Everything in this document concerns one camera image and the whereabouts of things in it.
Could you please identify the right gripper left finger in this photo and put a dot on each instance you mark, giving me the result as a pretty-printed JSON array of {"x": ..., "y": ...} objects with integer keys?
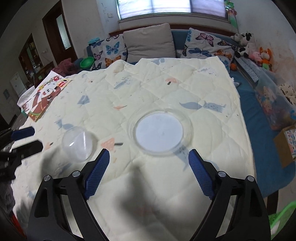
[{"x": 48, "y": 219}]

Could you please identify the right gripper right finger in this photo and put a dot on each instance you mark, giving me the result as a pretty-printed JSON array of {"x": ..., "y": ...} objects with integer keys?
[{"x": 249, "y": 220}]

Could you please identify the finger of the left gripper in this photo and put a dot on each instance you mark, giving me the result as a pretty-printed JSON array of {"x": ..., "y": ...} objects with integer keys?
[
  {"x": 22, "y": 133},
  {"x": 27, "y": 150}
]

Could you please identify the green plastic mesh basket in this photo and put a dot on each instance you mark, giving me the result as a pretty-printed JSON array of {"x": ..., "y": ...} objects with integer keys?
[{"x": 278, "y": 220}]

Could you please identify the cartoon picture book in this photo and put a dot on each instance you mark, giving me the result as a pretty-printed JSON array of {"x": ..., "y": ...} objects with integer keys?
[{"x": 36, "y": 99}]

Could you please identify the small clear dome lid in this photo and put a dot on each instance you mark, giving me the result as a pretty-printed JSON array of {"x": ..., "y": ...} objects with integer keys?
[{"x": 79, "y": 144}]

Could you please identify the blue sofa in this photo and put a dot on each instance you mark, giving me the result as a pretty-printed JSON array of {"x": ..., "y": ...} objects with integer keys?
[{"x": 270, "y": 176}]

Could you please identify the cardboard box with books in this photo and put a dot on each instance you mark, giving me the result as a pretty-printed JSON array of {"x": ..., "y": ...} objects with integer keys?
[{"x": 285, "y": 145}]

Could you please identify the green plastic bowl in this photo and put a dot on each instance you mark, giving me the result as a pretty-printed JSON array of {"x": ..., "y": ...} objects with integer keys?
[{"x": 86, "y": 63}]

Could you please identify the dark wooden door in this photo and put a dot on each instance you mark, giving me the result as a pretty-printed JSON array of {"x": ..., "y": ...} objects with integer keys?
[{"x": 58, "y": 35}]

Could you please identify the left butterfly print pillow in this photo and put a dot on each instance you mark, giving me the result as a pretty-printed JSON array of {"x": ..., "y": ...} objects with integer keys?
[{"x": 107, "y": 51}]

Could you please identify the butterfly print pillow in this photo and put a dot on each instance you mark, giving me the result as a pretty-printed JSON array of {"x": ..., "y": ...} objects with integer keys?
[
  {"x": 203, "y": 45},
  {"x": 107, "y": 51}
]

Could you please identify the white quilted table cover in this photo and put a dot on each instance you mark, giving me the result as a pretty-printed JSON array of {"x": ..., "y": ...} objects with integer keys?
[{"x": 142, "y": 197}]

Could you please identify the clear plastic storage bin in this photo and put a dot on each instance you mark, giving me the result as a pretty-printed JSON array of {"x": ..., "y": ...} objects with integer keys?
[{"x": 277, "y": 102}]

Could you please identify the clear round plastic lid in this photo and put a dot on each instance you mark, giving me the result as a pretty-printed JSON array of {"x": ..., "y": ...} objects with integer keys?
[{"x": 160, "y": 131}]

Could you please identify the beige sofa cushion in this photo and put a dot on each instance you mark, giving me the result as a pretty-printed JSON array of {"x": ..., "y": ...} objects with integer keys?
[{"x": 149, "y": 42}]

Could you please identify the pink plush toy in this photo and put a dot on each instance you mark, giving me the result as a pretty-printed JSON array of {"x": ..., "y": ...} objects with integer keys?
[{"x": 256, "y": 58}]

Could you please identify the orange fox plush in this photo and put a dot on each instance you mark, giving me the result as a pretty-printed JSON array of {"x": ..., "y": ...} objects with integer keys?
[{"x": 266, "y": 56}]

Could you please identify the black white cow plush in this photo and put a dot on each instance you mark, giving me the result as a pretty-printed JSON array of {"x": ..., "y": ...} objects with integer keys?
[{"x": 246, "y": 44}]

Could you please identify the right butterfly print pillow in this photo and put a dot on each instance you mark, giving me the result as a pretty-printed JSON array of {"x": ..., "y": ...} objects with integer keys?
[{"x": 203, "y": 45}]

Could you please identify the window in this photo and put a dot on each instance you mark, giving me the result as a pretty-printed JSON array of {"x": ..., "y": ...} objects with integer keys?
[{"x": 130, "y": 8}]

